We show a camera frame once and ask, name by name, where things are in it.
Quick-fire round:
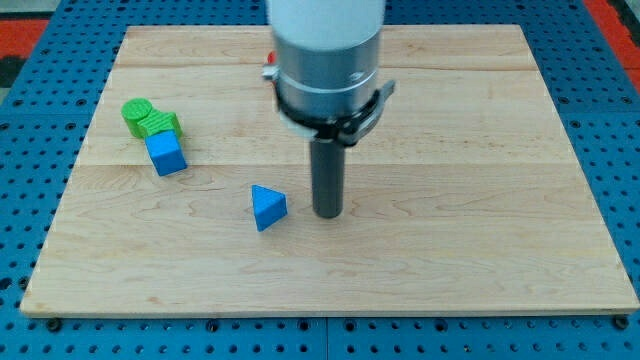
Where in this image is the black clamp ring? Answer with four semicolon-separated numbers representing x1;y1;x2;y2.
273;79;397;147

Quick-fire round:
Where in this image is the blue cube block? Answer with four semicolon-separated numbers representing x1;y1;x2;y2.
144;130;187;176

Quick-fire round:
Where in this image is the green star block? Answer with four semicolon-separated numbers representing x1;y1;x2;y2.
137;110;183;138

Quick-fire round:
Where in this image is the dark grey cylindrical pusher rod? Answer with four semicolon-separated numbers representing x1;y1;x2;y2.
310;141;345;219

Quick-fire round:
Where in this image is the green cylinder block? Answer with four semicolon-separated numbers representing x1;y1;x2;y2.
120;98;153;139

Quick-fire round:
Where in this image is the wooden board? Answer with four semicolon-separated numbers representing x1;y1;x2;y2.
20;25;639;318

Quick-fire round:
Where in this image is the blue triangle block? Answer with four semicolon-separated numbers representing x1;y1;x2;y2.
251;185;288;232

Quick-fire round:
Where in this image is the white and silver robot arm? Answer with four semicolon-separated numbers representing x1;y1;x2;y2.
263;0;393;145

